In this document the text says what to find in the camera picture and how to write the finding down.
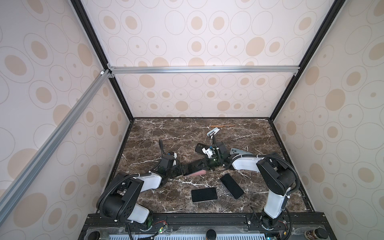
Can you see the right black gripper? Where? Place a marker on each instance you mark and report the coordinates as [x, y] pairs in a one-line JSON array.
[[207, 164]]

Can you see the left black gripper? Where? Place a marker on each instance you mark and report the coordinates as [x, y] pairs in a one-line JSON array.
[[180, 172]]

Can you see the pink phone case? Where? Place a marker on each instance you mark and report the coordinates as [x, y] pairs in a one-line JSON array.
[[189, 173]]

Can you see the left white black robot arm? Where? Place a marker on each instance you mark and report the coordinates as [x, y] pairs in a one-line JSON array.
[[119, 199]]

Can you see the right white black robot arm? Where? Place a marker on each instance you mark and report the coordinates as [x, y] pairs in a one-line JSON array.
[[280, 177]]

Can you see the light blue phone case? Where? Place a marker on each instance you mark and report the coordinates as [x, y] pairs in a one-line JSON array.
[[241, 153]]

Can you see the black phone case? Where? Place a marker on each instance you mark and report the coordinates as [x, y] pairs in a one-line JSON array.
[[201, 149]]

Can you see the white stapler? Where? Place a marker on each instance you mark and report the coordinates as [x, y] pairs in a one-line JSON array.
[[212, 132]]

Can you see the black knob centre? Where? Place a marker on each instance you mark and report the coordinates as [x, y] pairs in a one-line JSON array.
[[211, 234]]

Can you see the round button right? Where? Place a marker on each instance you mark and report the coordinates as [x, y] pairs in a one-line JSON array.
[[316, 234]]

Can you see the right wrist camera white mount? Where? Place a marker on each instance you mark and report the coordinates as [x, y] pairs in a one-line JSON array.
[[208, 152]]

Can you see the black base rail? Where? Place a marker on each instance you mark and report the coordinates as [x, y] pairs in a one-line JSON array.
[[235, 226]]

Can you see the horizontal aluminium rail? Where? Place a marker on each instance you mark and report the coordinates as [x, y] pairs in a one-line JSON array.
[[204, 70]]

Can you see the diagonal aluminium rail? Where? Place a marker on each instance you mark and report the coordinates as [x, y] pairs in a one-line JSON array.
[[20, 185]]

